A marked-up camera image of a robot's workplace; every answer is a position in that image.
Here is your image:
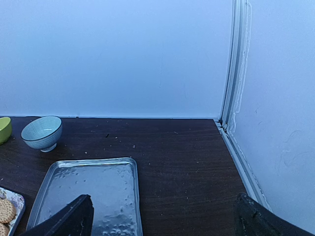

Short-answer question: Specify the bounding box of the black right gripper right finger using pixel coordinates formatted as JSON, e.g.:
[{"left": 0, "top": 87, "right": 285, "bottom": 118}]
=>
[{"left": 235, "top": 193, "right": 312, "bottom": 236}]

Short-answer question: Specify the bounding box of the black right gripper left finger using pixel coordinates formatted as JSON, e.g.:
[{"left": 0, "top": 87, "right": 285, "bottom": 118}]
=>
[{"left": 22, "top": 195, "right": 94, "bottom": 236}]

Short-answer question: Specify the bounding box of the floral cookie tray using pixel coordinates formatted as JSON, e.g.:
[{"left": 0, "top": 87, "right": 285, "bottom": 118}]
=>
[{"left": 0, "top": 187, "right": 26, "bottom": 236}]

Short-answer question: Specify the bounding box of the round patterned biscuit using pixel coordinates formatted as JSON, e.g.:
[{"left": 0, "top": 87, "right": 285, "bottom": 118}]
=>
[{"left": 0, "top": 199, "right": 16, "bottom": 224}]

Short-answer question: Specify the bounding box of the light blue striped bowl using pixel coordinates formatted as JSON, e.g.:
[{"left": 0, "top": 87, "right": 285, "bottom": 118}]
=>
[{"left": 21, "top": 116, "right": 63, "bottom": 152}]

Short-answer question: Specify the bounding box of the green bowl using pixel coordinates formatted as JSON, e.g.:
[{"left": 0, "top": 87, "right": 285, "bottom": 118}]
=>
[{"left": 0, "top": 117, "right": 12, "bottom": 145}]

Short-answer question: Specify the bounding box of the aluminium corner post right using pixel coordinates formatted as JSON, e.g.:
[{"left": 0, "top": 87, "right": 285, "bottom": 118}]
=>
[{"left": 220, "top": 0, "right": 252, "bottom": 131}]

